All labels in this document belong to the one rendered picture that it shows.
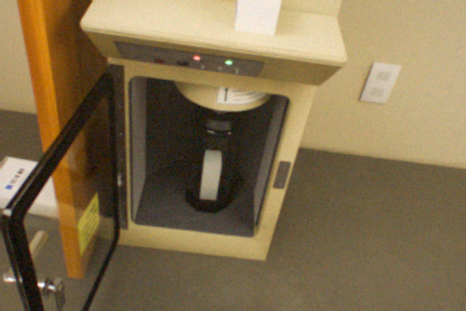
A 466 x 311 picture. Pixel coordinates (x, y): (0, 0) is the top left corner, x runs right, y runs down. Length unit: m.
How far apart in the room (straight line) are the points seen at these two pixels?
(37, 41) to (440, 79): 0.98
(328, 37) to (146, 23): 0.23
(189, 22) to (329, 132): 0.82
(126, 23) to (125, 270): 0.57
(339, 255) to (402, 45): 0.52
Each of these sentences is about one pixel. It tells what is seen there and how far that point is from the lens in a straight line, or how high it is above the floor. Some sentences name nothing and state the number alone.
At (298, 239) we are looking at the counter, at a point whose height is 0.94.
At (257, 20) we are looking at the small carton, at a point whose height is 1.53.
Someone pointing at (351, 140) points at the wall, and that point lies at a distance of 1.41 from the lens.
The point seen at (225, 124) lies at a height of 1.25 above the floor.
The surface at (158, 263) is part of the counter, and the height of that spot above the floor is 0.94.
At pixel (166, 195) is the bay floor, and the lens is 1.06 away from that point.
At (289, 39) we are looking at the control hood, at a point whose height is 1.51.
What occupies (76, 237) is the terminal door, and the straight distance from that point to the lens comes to 0.77.
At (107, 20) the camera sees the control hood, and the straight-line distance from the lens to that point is 0.61.
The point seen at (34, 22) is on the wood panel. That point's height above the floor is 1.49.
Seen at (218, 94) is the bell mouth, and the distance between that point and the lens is 0.79.
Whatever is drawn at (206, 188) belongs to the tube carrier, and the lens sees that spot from 0.98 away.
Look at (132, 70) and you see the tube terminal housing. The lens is 0.77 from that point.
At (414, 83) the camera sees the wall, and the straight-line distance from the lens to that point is 1.33.
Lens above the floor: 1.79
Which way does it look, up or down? 42 degrees down
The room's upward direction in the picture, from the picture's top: 10 degrees clockwise
